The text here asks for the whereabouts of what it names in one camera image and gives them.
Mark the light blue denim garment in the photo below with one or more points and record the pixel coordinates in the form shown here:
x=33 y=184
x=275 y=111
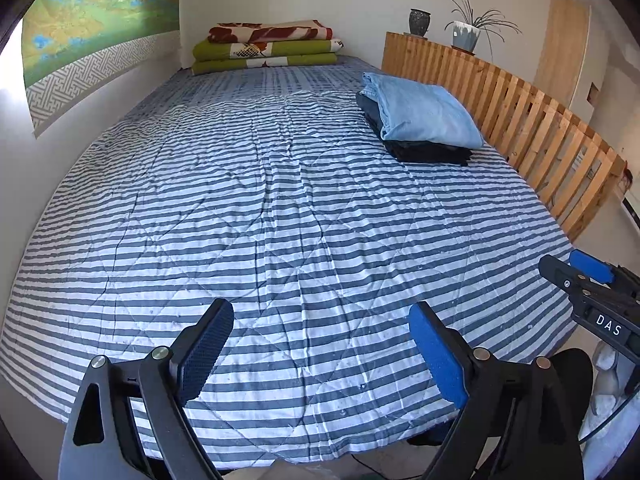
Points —
x=420 y=110

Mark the green landscape wall poster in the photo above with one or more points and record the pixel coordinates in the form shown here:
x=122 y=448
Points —
x=90 y=25

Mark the dark ceramic vase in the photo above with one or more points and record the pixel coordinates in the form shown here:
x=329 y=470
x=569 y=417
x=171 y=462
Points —
x=419 y=22

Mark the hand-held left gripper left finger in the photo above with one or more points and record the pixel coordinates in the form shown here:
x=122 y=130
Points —
x=205 y=355

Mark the red floral folded blanket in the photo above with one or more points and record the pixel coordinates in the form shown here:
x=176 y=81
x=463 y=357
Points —
x=270 y=32

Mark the wooden slatted bed rail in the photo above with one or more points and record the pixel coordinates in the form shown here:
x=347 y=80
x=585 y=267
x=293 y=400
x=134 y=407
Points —
x=525 y=110

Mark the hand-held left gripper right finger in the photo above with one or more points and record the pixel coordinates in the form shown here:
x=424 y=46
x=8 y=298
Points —
x=440 y=355

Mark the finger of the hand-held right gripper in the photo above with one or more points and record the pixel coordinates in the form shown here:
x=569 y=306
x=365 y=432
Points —
x=560 y=272
x=590 y=265

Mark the blue white striped quilt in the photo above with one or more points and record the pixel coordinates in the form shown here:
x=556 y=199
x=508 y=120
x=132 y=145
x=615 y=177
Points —
x=275 y=210

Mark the black folded garment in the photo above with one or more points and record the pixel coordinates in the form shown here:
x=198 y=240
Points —
x=430 y=154

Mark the wooden door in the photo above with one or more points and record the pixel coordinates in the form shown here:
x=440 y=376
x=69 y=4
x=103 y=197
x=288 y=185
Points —
x=560 y=50

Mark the green folded quilt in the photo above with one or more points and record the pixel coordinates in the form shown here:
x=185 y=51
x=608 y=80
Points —
x=210 y=50
x=215 y=66

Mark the potted plant in pale pot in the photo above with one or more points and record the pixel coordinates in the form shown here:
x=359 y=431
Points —
x=465 y=35

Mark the person's right hand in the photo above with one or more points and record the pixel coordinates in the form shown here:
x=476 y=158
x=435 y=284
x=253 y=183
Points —
x=607 y=410

